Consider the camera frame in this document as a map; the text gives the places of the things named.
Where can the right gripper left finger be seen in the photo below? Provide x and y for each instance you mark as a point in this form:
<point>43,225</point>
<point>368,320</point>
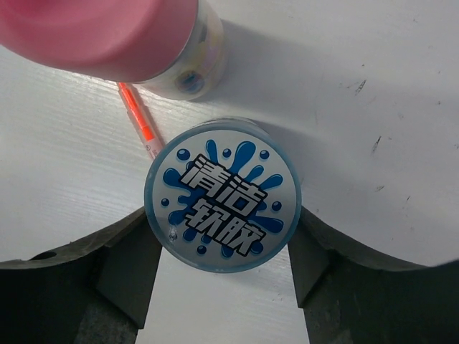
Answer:
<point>96,289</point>

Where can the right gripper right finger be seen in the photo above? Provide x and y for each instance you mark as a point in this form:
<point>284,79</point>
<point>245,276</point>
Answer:
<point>351,293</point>

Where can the blue slime jar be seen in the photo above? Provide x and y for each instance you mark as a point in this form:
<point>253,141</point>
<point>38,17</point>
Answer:
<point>223,196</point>

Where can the orange ballpoint pen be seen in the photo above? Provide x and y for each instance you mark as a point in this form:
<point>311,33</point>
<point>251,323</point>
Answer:
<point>140,118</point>

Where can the pink cap bottle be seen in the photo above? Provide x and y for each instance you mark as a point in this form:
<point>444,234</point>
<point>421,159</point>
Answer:
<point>174,48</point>

